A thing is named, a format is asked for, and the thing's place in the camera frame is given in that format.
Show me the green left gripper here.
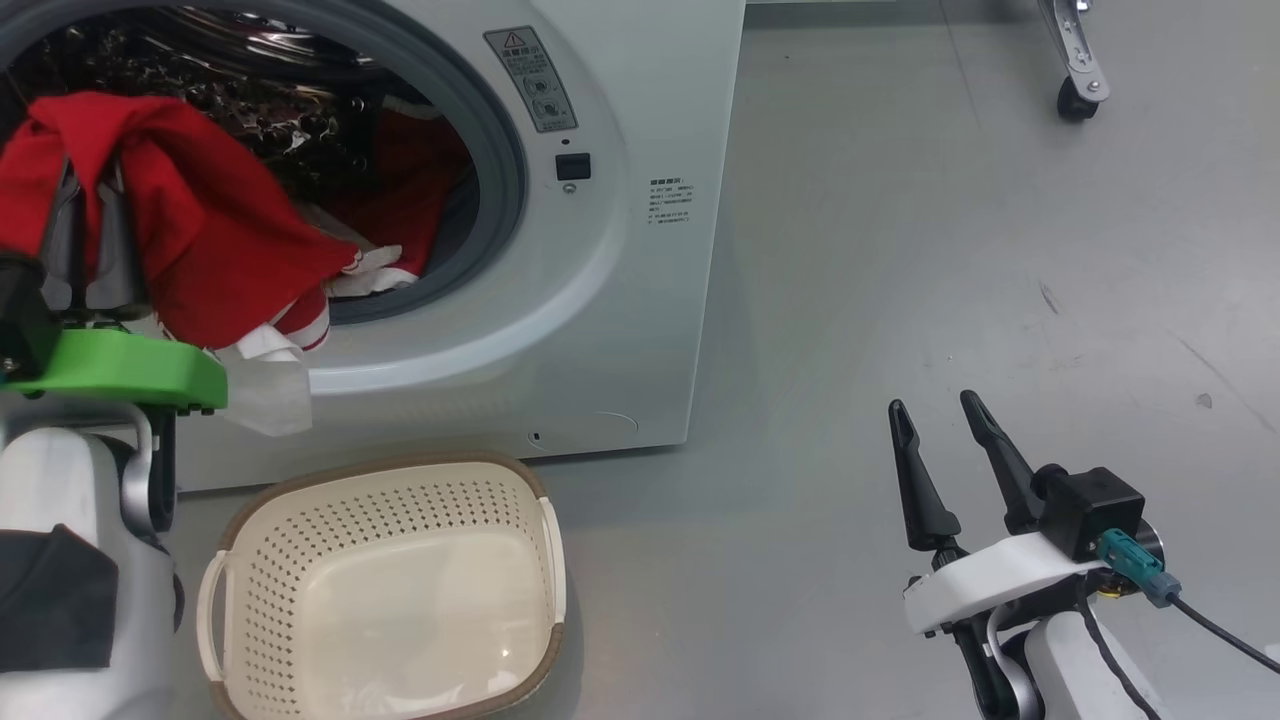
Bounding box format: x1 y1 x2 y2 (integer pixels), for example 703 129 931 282
0 158 229 413

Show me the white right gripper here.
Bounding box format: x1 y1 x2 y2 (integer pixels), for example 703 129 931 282
888 390 1111 636

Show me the red and white garment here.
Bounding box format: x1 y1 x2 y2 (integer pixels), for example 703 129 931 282
0 92 473 438

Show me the white front-load washing machine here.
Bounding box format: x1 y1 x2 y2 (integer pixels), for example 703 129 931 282
0 0 748 493

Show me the cream perforated laundry basket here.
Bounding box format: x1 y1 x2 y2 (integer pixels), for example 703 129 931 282
196 452 568 720

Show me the metal cart leg with caster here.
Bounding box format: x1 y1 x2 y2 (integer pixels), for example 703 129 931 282
1035 0 1111 123

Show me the grey warning sticker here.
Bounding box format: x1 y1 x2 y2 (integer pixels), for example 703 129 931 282
484 26 579 134

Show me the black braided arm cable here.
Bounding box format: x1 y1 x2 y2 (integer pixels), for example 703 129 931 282
1075 595 1166 720

